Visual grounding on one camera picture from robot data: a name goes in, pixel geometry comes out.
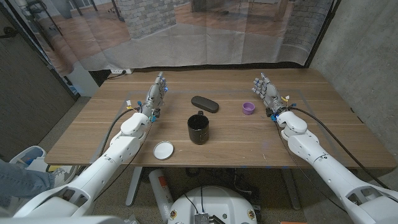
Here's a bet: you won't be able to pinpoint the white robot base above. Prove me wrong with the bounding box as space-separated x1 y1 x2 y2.
167 185 258 224

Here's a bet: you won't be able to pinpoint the black mug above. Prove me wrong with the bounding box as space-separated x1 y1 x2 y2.
187 110 210 146

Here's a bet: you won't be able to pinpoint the black door handle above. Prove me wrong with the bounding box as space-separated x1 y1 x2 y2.
0 26 19 40

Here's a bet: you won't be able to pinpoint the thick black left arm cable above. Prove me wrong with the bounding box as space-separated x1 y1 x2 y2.
98 106 144 159

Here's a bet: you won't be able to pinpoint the white panel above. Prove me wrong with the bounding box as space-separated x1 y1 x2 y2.
65 62 100 98

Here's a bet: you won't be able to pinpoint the person's leg in jeans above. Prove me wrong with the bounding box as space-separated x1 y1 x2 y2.
0 160 56 208

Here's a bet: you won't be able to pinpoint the small purple cup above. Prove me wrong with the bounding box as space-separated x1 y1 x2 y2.
242 101 256 116

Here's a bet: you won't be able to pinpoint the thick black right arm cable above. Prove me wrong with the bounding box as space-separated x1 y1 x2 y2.
287 106 390 190

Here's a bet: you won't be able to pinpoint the black tangled floor cables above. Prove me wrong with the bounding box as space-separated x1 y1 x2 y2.
183 167 261 206

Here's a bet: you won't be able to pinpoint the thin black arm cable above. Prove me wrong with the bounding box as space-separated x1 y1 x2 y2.
272 119 348 215
92 123 153 202

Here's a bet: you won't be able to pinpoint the white robot torso edge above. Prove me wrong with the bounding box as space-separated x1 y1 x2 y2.
0 215 139 224

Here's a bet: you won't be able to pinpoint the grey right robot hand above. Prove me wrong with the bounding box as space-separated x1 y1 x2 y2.
251 72 287 119

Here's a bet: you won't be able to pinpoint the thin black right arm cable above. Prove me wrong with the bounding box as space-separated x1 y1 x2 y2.
272 119 348 215

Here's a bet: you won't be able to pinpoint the white roll with orange label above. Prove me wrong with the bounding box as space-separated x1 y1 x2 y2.
148 169 174 223

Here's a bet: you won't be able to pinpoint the black glasses case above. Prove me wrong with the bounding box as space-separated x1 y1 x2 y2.
190 95 220 114

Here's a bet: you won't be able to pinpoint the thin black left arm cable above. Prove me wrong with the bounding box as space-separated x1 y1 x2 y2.
92 123 153 202

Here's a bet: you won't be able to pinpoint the printed backdrop sheet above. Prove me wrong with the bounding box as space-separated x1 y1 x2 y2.
6 0 336 77

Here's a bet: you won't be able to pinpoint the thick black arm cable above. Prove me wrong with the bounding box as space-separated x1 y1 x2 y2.
287 106 390 190
98 106 144 159

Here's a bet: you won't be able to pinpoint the white round lid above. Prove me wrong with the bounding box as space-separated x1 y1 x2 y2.
152 140 175 161

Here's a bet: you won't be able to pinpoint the white plastic bin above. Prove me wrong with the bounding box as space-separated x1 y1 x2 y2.
9 145 78 187

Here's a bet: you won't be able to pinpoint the black backdrop frame pole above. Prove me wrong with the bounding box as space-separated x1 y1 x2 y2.
303 0 342 68
0 0 80 101

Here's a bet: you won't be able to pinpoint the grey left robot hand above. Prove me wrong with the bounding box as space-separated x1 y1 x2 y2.
141 71 169 123

